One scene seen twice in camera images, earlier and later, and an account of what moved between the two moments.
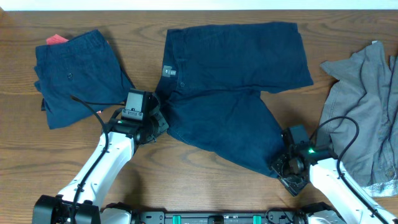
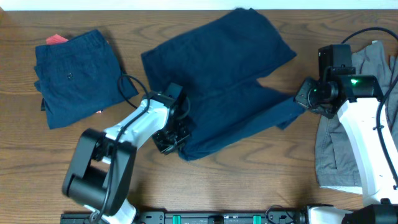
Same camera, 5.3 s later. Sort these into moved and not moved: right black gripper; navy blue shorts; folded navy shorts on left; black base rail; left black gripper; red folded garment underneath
Moved: left black gripper; navy blue shorts; right black gripper
Not moved: black base rail; red folded garment underneath; folded navy shorts on left
